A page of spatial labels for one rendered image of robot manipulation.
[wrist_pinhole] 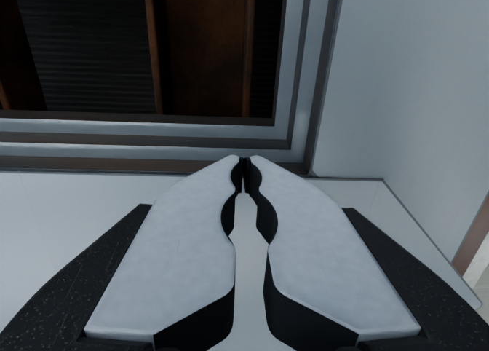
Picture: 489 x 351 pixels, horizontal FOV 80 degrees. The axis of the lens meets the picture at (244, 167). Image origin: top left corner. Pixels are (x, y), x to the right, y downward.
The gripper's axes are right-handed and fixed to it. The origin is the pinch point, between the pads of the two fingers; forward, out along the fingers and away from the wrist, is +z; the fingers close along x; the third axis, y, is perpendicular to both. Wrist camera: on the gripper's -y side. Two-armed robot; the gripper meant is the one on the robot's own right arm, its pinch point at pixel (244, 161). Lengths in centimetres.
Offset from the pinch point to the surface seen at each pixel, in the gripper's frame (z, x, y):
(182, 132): 3.3, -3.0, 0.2
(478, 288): 86, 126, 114
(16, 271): 0.6, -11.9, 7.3
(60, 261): 0.6, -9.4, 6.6
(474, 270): 17.9, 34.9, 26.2
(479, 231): 3.4, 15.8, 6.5
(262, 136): 3.3, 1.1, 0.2
